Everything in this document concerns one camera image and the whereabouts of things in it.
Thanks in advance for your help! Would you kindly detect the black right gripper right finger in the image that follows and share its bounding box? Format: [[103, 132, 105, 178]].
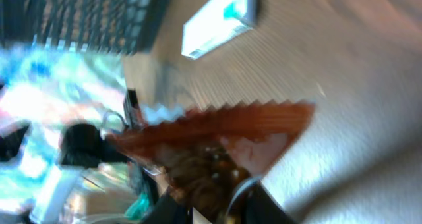
[[227, 176, 297, 224]]

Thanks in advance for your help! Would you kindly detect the grey plastic basket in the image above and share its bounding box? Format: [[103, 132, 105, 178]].
[[1, 0, 169, 55]]

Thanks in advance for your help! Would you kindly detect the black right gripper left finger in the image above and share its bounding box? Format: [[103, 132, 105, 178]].
[[140, 188, 193, 224]]

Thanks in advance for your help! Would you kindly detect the white green box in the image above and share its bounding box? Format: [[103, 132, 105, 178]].
[[181, 0, 258, 60]]

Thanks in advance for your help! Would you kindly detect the red Top chocolate bar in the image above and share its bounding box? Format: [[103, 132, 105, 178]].
[[106, 101, 316, 221]]

